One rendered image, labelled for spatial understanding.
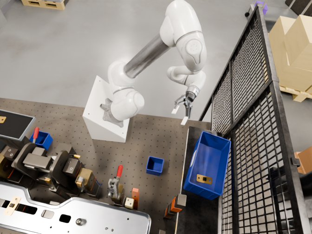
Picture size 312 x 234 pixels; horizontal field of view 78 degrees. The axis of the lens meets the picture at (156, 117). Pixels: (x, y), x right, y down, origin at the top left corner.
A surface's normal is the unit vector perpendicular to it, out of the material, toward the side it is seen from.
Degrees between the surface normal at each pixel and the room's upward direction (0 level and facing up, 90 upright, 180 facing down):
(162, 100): 0
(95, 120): 45
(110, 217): 0
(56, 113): 0
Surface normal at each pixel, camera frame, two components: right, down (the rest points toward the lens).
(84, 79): 0.09, -0.55
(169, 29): -0.78, 0.19
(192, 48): -0.18, 0.11
